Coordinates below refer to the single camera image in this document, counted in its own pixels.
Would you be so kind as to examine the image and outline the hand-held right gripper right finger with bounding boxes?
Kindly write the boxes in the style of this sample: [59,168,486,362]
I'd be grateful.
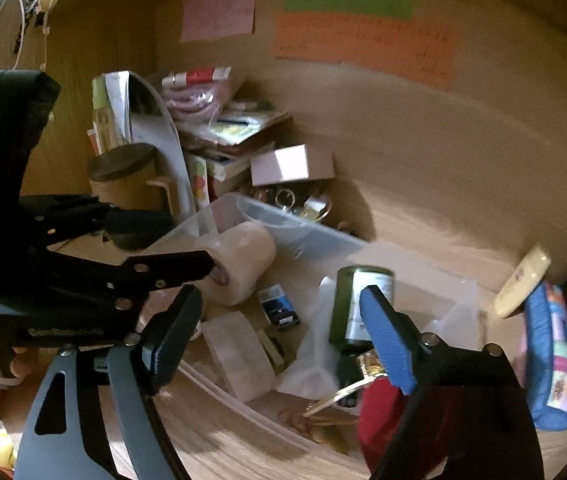
[358,284,545,480]

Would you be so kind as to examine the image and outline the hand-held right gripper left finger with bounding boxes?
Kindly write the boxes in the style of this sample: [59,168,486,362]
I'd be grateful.
[16,285,204,480]

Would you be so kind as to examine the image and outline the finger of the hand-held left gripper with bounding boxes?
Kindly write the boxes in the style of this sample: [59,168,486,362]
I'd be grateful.
[104,207,175,252]
[127,249,220,292]

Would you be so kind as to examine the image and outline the beige tape roll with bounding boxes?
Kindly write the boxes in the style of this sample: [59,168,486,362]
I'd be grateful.
[194,220,278,307]

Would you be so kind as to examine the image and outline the small blue black packet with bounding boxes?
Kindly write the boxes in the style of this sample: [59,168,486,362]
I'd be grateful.
[256,283,301,331]

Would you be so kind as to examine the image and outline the clear plastic storage bin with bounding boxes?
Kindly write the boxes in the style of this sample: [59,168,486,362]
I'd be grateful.
[139,192,480,462]

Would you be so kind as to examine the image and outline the person's left hand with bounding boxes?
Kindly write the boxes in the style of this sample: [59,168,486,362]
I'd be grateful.
[10,349,40,379]

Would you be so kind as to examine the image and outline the gold foil wrapper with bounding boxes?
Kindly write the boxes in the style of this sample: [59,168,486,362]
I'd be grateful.
[355,349,390,377]

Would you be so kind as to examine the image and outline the brown lidded mug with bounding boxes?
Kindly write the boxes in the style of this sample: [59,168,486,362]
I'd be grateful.
[87,143,180,212]

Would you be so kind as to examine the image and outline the dark green can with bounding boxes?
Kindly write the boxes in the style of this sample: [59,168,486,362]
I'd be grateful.
[328,265,395,347]

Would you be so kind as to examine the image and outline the translucent white block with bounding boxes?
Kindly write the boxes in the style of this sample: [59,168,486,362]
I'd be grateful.
[200,309,277,402]

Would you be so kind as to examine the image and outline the red cloth pouch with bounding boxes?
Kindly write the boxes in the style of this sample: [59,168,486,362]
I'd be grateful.
[357,374,417,467]

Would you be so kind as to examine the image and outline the white curved mirror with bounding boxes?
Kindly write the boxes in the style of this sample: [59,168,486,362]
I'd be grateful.
[127,71,197,217]

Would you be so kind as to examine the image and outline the small olive box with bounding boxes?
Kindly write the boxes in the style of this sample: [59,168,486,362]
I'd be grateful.
[257,328,287,377]

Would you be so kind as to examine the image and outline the green white booklets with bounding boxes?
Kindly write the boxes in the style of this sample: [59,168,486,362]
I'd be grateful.
[89,74,132,157]

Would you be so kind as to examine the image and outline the pile of metal rings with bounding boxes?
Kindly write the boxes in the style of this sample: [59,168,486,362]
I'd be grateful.
[252,184,335,222]

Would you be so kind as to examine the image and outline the stack of books and papers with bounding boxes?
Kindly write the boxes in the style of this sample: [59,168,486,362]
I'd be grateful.
[177,99,295,184]

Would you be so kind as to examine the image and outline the pink hairband packet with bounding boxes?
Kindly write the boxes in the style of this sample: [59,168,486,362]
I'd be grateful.
[162,66,235,122]

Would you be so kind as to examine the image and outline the cream lotion bottle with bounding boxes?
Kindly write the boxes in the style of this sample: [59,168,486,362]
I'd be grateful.
[494,242,553,319]

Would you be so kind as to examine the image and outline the small white cardboard box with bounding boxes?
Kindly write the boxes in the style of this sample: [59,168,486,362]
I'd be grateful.
[250,143,335,187]

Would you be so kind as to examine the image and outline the blue patchwork pouch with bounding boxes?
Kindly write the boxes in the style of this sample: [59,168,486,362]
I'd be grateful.
[522,281,567,432]

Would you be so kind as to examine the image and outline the red white tube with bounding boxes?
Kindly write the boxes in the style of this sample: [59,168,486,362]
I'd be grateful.
[162,66,232,89]

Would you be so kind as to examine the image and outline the pink paper note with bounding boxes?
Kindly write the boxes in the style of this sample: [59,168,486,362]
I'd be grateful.
[179,0,257,44]

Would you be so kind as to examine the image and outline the orange paper note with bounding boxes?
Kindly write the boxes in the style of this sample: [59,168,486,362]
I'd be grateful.
[272,12,455,90]

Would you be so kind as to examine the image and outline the green paper note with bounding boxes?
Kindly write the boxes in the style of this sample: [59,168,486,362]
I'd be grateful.
[282,0,417,19]

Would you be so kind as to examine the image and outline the white drawstring pouch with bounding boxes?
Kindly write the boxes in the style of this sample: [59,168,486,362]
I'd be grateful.
[277,276,365,400]

